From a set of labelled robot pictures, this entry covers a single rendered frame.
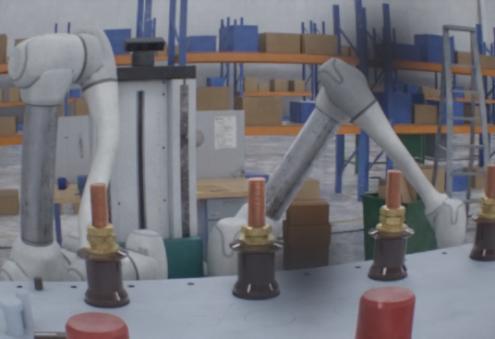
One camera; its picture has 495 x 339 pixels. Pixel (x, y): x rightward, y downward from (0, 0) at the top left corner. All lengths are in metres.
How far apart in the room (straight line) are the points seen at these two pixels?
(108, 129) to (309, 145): 0.73
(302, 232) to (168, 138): 3.95
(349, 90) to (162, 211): 0.69
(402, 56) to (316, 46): 1.46
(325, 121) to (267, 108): 7.21
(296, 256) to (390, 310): 5.28
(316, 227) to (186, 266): 3.93
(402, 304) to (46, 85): 1.10
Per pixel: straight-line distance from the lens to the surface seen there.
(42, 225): 1.69
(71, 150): 5.84
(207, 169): 6.02
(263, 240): 1.13
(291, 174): 2.14
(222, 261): 1.99
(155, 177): 2.10
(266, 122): 9.32
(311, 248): 6.01
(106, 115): 1.66
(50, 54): 1.57
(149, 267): 1.58
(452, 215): 2.00
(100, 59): 1.67
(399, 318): 0.73
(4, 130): 8.79
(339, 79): 1.94
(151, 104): 2.07
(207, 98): 9.09
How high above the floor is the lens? 1.73
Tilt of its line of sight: 7 degrees down
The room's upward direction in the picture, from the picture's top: straight up
